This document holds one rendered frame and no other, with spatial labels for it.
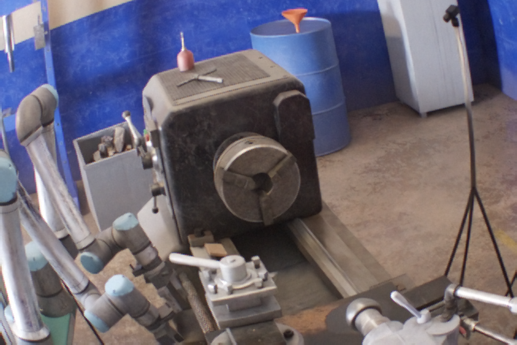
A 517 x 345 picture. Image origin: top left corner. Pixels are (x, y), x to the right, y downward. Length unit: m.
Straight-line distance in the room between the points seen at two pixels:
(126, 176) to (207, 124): 2.13
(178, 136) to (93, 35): 3.30
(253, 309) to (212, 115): 0.94
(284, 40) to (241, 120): 2.76
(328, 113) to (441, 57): 1.16
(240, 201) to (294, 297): 0.37
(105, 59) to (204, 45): 0.82
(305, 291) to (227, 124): 0.61
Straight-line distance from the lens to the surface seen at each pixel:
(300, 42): 5.52
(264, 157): 2.62
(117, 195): 4.88
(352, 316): 1.82
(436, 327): 1.63
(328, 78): 5.67
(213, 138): 2.79
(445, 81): 6.29
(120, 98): 6.11
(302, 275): 2.82
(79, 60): 6.01
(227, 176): 2.60
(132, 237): 2.62
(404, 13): 6.01
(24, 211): 2.19
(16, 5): 5.43
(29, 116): 2.55
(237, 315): 2.00
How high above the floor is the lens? 2.11
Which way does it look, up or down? 21 degrees down
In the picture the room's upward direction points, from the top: 10 degrees counter-clockwise
